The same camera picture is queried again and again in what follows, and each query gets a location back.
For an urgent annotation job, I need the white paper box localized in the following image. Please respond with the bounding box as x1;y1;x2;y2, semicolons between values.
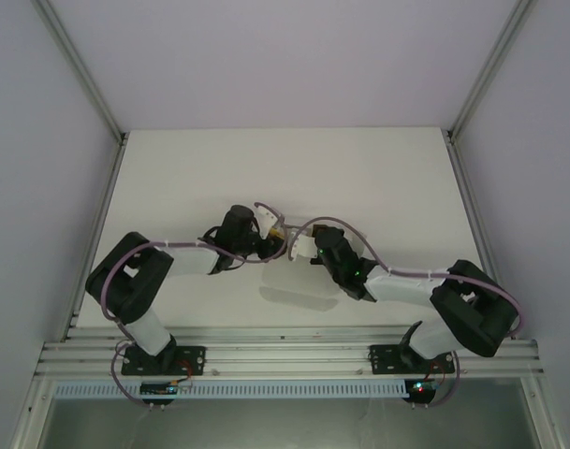
259;212;369;313

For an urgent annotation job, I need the grey metal panel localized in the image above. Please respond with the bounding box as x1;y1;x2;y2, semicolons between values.
43;397;536;449

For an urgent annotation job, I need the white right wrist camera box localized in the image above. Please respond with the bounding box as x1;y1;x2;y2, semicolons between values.
290;235;317;259

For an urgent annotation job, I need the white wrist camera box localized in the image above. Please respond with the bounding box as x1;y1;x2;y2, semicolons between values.
290;235;317;259
255;205;280;240

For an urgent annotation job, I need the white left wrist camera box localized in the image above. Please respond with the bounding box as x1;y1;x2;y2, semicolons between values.
255;205;280;240

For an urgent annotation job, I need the aluminium mounting rail beam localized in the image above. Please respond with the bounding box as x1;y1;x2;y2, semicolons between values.
34;324;546;381

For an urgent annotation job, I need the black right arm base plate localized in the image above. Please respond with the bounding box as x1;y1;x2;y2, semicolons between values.
369;344;456;377

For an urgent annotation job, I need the pale blue slotted cable duct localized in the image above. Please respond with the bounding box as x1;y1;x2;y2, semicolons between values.
53;379;408;400

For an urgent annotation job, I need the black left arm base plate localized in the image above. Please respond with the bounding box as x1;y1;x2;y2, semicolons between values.
121;345;207;377

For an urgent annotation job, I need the aluminium table side rail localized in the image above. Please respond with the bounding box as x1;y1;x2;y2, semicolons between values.
445;133;516;339
59;133;129;343

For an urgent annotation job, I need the aluminium frame post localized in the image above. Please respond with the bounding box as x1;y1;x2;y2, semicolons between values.
34;0;129;147
445;0;534;147

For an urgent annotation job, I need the aluminium frame leg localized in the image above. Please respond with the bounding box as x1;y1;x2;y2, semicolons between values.
8;378;57;449
518;376;561;449

